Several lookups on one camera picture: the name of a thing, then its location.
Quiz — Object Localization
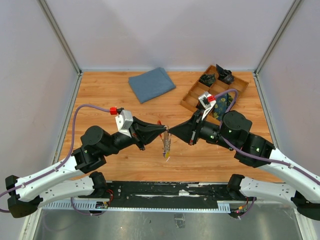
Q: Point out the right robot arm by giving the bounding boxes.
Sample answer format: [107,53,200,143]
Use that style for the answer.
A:
[169,110,320,221]

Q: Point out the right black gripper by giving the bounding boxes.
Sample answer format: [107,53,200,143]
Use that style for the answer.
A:
[168,108,236,150]

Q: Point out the blue yellow floral tie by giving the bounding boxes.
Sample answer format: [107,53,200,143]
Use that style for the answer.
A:
[212,93,234,121]

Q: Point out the wooden compartment tray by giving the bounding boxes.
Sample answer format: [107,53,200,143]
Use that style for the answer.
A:
[180,65,250,112]

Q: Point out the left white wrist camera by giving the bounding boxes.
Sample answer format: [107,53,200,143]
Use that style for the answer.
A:
[115,110,134,138]

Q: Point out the purple cable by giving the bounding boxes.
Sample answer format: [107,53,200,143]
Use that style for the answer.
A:
[207,88,320,186]
[0,104,125,214]

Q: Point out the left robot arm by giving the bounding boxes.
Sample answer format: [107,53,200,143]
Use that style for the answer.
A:
[5,116,167,218]

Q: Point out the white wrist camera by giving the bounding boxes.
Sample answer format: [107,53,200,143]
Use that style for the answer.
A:
[198,91,217,121]
[115,110,134,138]

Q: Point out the dark navy rolled tie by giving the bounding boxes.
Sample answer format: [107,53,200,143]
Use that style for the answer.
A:
[215,64,235,85]

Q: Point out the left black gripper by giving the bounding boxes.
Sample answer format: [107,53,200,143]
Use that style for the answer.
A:
[101,116,167,157]

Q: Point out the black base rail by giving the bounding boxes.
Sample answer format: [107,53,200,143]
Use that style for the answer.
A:
[77,180,251,210]

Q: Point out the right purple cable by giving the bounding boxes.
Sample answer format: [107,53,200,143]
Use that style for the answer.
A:
[207,88,320,186]

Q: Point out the metal key organizer red handle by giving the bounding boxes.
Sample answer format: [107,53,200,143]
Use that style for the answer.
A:
[159,125,171,161]

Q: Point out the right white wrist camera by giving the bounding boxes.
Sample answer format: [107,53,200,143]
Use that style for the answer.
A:
[198,91,217,121]

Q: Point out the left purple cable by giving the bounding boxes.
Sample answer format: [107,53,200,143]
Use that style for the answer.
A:
[0,104,125,214]

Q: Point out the dark green rolled tie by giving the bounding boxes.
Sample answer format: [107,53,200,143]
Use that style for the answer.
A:
[199,73,216,87]

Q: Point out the folded blue cloth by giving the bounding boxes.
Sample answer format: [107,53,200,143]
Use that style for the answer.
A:
[128,67,176,104]

